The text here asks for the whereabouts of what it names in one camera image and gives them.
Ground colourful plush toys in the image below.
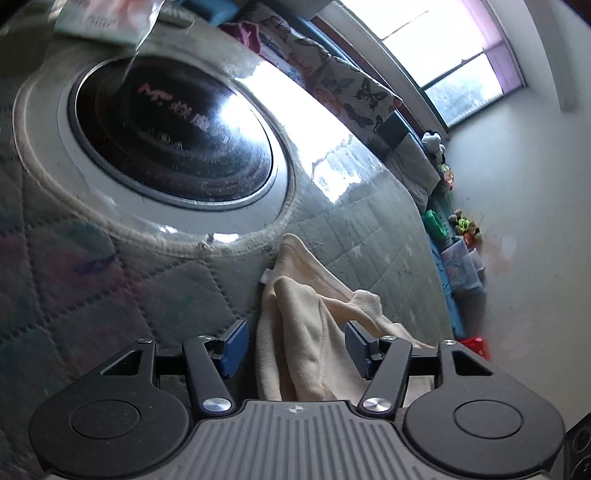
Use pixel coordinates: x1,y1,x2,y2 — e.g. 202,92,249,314
447,209,482,241

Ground purple curtain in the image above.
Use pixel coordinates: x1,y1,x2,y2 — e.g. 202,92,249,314
462,0,528,109

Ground red plastic stool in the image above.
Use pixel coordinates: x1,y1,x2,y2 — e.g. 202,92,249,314
458,337,491,361

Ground cream shirt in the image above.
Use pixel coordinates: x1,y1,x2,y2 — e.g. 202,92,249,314
255,233,437,403

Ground grey cushion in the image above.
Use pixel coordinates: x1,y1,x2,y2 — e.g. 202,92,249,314
384,133,441,210

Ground window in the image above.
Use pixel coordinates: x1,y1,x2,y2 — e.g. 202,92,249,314
318,0,528,131

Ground black induction cooker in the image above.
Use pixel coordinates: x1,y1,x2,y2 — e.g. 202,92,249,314
13,50,297,258

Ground small butterfly print cushion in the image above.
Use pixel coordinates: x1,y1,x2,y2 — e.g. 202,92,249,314
240,4,334,80

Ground black speaker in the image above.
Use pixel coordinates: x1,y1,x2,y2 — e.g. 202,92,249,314
562,413,591,480

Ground pink cloth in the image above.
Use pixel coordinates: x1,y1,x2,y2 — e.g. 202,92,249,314
221,19,260,52

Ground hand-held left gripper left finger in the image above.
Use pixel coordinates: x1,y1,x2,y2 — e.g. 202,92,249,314
98,319,250,415

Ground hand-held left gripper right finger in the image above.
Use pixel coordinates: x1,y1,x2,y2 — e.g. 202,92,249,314
344,321,496,412

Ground large butterfly print cushion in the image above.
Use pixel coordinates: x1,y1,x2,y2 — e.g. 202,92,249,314
313,59,403,147

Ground panda plush toy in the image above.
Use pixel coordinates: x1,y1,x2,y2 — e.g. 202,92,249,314
421,130,448,163

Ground clear plastic storage box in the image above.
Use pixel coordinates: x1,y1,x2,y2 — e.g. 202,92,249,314
440,239,486,292

